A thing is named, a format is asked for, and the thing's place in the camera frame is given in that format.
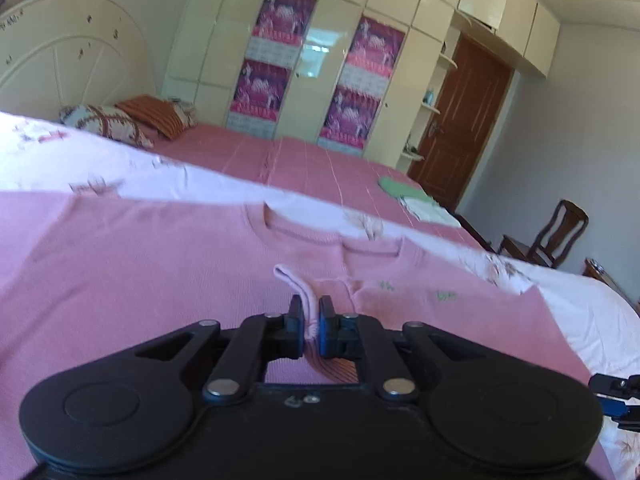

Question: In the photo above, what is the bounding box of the dark wooden chair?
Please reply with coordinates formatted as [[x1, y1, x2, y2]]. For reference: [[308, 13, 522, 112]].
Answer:
[[497, 199, 590, 269]]

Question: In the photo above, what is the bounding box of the floral patterned pillow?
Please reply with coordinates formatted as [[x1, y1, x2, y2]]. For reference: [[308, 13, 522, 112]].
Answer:
[[59, 104, 156, 149]]

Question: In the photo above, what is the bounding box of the white floral blanket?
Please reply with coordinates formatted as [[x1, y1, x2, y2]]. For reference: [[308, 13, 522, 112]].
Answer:
[[0, 111, 640, 480]]

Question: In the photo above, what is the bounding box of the pink checked bedspread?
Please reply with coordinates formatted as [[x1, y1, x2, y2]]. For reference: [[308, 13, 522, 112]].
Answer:
[[152, 122, 493, 252]]

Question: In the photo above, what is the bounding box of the orange striped pillow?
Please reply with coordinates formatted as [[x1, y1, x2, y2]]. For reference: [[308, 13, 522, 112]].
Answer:
[[116, 95, 188, 141]]

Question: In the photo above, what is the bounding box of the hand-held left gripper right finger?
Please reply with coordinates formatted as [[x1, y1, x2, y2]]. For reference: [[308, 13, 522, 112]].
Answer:
[[318, 295, 482, 404]]

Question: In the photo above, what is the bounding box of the folded white cloth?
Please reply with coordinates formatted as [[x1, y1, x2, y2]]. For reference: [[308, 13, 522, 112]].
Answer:
[[399, 196, 462, 229]]

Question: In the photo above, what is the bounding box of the brown wooden door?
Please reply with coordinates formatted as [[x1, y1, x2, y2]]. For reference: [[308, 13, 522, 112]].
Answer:
[[407, 35, 515, 212]]

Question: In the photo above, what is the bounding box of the folded green cloth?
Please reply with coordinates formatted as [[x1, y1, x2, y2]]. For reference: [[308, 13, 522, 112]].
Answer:
[[377, 176, 439, 206]]

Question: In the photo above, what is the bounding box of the purple wall poster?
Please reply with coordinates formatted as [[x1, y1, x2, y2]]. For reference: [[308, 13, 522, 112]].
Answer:
[[227, 59, 292, 139], [344, 15, 406, 94], [251, 0, 318, 67], [318, 85, 386, 155]]

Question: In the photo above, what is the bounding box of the brown wooden furniture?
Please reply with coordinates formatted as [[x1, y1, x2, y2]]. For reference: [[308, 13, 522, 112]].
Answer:
[[582, 257, 640, 312]]

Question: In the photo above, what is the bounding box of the pale pink small garment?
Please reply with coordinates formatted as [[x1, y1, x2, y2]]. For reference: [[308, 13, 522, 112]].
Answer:
[[273, 264, 362, 385]]

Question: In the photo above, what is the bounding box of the cream glossy wardrobe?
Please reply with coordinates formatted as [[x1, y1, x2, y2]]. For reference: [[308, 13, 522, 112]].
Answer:
[[162, 0, 562, 172]]

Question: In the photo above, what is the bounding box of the dark wooden bed frame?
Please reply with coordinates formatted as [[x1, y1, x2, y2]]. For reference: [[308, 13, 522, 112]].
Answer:
[[451, 212, 497, 253]]

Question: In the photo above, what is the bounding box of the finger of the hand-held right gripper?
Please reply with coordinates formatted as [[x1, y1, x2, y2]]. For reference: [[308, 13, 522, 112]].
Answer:
[[598, 397, 640, 432], [588, 373, 640, 403]]

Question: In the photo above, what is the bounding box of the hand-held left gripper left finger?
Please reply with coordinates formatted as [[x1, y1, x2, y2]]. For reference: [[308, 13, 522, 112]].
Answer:
[[135, 294, 307, 407]]

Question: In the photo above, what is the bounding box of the cream round headboard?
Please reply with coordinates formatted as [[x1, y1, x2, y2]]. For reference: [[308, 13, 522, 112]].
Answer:
[[0, 0, 157, 121]]

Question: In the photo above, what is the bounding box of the pink knit sweater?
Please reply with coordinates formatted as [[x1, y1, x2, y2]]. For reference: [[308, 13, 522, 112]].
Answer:
[[0, 191, 617, 480]]

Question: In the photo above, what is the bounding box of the small patterned pillow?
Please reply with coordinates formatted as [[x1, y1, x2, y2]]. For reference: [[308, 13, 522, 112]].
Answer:
[[167, 98, 199, 129]]

